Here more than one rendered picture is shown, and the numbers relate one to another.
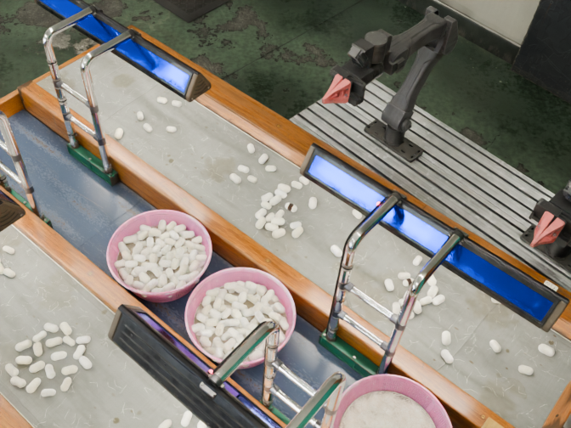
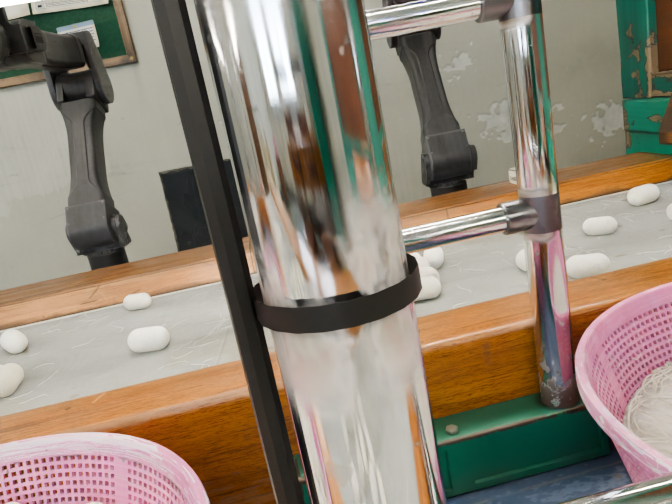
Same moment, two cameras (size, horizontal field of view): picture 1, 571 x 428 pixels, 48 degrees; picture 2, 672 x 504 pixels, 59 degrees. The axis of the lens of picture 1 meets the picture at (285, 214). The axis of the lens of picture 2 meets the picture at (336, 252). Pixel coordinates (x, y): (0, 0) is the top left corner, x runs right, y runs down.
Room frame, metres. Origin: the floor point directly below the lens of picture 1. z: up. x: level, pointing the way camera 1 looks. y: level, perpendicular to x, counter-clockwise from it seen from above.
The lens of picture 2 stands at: (0.51, 0.06, 0.93)
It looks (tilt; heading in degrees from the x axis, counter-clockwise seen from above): 15 degrees down; 318
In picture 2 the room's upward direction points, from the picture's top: 11 degrees counter-clockwise
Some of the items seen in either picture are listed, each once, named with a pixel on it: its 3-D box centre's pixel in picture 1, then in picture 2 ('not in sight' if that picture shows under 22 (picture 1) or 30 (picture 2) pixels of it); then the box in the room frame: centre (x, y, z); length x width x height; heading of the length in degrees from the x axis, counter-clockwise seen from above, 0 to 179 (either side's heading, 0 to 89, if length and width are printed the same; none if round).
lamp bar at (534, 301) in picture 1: (426, 226); not in sight; (0.86, -0.30, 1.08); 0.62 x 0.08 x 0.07; 54
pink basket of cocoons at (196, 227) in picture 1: (161, 260); not in sight; (0.95, 0.31, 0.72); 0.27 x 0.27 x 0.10
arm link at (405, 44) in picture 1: (415, 47); (49, 70); (1.52, -0.32, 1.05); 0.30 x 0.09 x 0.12; 139
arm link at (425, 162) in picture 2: not in sight; (448, 166); (1.12, -0.77, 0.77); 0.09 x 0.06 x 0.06; 49
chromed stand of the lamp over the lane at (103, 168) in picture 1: (102, 97); not in sight; (1.37, 0.54, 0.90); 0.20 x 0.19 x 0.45; 54
